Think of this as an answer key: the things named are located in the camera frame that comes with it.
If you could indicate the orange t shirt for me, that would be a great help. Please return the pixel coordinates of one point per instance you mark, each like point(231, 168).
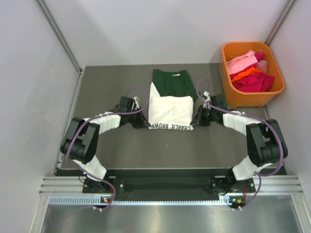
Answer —
point(248, 72)

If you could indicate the pink t shirt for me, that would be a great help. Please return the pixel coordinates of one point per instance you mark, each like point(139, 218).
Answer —
point(239, 63)

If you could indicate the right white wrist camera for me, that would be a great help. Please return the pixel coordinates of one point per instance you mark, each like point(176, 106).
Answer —
point(206, 97)

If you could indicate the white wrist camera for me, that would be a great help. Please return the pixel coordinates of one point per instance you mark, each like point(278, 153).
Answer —
point(206, 97)
point(136, 105)

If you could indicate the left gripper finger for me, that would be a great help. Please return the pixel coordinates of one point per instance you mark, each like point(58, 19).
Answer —
point(138, 124)
point(142, 117)

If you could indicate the orange plastic laundry basket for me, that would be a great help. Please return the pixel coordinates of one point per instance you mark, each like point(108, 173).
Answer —
point(237, 98)

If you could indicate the white and green t shirt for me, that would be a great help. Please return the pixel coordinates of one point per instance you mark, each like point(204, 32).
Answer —
point(171, 101)

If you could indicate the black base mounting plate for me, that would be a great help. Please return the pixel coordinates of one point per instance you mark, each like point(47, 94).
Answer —
point(168, 184)

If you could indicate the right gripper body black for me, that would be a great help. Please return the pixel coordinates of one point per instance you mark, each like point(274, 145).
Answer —
point(210, 112)

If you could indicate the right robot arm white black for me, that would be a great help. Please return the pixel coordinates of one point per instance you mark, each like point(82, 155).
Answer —
point(265, 142)

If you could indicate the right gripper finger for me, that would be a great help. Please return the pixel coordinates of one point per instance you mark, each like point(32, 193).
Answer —
point(205, 120)
point(196, 119)

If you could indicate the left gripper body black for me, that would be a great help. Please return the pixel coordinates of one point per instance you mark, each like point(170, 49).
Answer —
point(133, 117)

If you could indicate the grey slotted cable duct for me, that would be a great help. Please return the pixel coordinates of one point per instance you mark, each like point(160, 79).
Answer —
point(101, 201)

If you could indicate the aluminium frame rail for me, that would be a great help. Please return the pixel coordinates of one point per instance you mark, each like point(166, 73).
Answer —
point(270, 186)

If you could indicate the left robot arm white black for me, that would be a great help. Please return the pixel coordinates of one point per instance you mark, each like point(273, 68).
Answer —
point(81, 139)

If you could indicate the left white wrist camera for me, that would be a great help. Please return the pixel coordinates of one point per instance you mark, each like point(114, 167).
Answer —
point(136, 105)

